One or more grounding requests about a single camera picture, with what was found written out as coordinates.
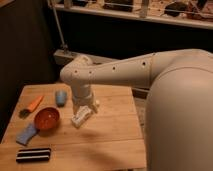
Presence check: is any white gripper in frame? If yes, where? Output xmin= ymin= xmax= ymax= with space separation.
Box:
xmin=71 ymin=84 xmax=99 ymax=113

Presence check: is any orange ceramic bowl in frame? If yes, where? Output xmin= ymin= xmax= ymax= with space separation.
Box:
xmin=34 ymin=107 xmax=60 ymax=131

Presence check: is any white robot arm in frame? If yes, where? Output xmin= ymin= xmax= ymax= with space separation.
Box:
xmin=60 ymin=49 xmax=213 ymax=171

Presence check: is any white remote controller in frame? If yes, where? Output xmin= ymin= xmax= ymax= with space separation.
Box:
xmin=71 ymin=106 xmax=92 ymax=128

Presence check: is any light blue cup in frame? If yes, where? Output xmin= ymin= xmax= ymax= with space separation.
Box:
xmin=55 ymin=90 xmax=67 ymax=107

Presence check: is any metal pole stand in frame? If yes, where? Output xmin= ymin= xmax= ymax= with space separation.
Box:
xmin=49 ymin=0 xmax=76 ymax=57

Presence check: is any orange toy carrot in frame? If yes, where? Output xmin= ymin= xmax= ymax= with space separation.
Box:
xmin=19 ymin=95 xmax=44 ymax=118

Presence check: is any blue sponge cloth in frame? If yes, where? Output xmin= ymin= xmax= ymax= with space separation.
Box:
xmin=16 ymin=123 xmax=38 ymax=146

